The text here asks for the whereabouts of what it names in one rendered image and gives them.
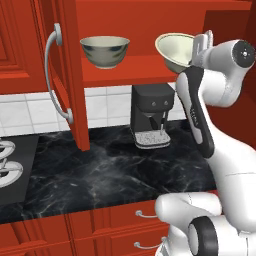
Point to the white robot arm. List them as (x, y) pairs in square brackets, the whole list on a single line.
[(233, 173)]

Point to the red base cabinet door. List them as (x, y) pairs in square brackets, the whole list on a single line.
[(33, 238)]

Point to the red wall cabinet with shelf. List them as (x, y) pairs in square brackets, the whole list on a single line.
[(140, 20)]

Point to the red open cabinet door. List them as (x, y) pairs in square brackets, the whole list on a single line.
[(75, 83)]

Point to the red closed cabinet door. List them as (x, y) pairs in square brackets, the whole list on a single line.
[(18, 46)]

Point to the red drawer front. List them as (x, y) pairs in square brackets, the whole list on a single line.
[(113, 245), (110, 218)]

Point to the cream bowl with blue pattern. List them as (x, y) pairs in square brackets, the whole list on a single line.
[(105, 55)]

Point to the black hob with grey rings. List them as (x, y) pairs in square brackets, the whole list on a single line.
[(16, 166)]

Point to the black coffee machine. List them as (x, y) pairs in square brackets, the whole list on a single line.
[(151, 103)]

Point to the cream bowl with pale rim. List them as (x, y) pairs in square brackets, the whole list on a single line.
[(175, 50)]

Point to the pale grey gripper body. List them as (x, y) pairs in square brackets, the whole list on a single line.
[(201, 46)]

